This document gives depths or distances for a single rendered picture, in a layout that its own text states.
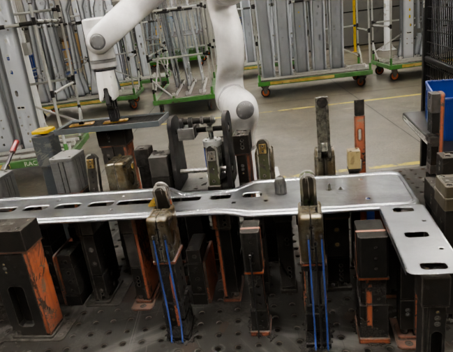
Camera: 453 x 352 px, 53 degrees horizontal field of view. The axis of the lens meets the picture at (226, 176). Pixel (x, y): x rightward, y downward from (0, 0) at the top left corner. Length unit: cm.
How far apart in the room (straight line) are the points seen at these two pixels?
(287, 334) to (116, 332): 46
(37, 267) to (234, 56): 92
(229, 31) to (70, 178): 71
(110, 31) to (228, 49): 40
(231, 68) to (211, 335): 90
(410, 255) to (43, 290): 91
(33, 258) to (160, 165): 45
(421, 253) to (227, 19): 104
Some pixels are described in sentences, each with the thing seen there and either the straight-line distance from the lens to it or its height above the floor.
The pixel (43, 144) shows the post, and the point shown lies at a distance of 172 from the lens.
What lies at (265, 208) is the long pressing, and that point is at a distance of 115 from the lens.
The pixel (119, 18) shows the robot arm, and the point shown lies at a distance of 151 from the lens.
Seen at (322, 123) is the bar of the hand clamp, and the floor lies 114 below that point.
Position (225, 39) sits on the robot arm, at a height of 138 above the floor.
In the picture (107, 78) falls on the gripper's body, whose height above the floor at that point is 131.
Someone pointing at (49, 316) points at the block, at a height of 76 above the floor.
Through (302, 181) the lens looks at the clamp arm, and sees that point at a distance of 103.
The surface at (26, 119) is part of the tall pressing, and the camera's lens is 549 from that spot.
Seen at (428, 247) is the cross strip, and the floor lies 100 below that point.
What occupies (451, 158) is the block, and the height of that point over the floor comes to 108.
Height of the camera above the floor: 147
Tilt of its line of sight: 20 degrees down
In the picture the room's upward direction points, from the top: 7 degrees counter-clockwise
